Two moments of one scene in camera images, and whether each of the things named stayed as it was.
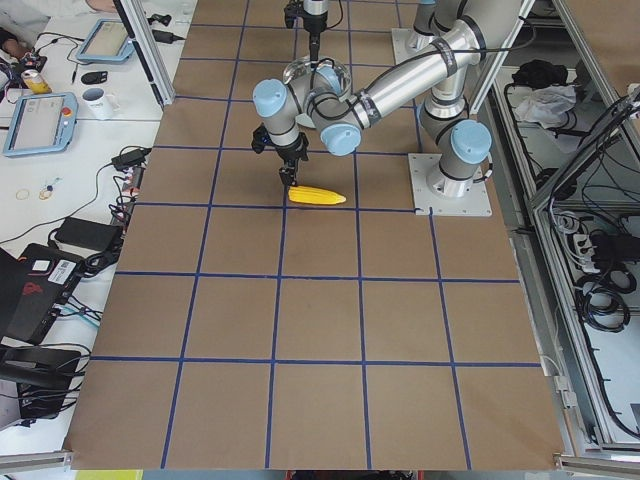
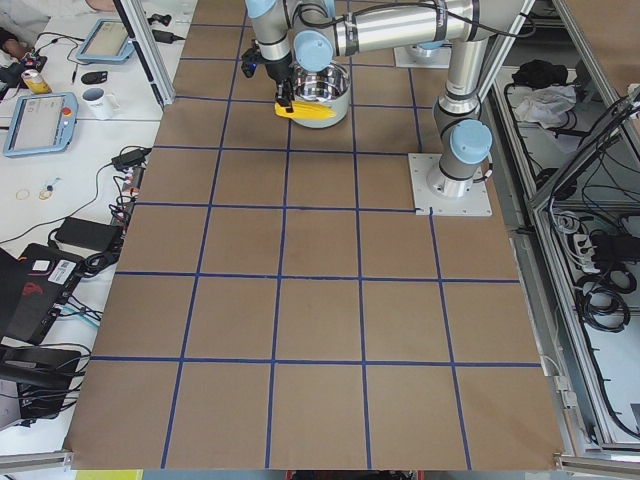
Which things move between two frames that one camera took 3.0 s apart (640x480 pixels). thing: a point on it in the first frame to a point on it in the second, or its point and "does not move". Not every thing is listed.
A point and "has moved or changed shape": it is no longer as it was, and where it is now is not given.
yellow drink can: (35, 81) does not move
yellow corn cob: (314, 195) has moved or changed shape
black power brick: (89, 235) does not move
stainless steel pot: (308, 73) does not move
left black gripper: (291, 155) to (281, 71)
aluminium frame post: (140, 28) does not move
